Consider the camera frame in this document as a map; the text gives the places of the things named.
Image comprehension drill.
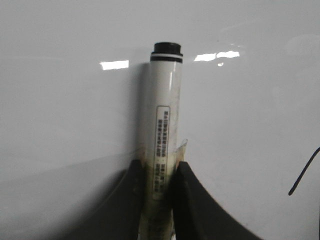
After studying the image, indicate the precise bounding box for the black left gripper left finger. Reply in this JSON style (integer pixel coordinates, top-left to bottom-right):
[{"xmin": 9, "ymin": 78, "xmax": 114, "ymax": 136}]
[{"xmin": 62, "ymin": 159, "xmax": 145, "ymax": 240}]

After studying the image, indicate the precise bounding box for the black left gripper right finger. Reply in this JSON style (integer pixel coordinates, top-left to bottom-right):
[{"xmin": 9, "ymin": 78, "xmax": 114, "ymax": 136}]
[{"xmin": 170, "ymin": 161, "xmax": 260, "ymax": 240}]

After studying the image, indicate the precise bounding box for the white whiteboard marker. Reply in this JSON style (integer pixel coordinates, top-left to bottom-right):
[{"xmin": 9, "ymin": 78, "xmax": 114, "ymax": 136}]
[{"xmin": 139, "ymin": 42, "xmax": 183, "ymax": 240}]

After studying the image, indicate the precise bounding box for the white whiteboard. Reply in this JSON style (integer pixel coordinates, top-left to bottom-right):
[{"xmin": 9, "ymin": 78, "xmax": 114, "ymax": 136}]
[{"xmin": 0, "ymin": 0, "xmax": 320, "ymax": 240}]

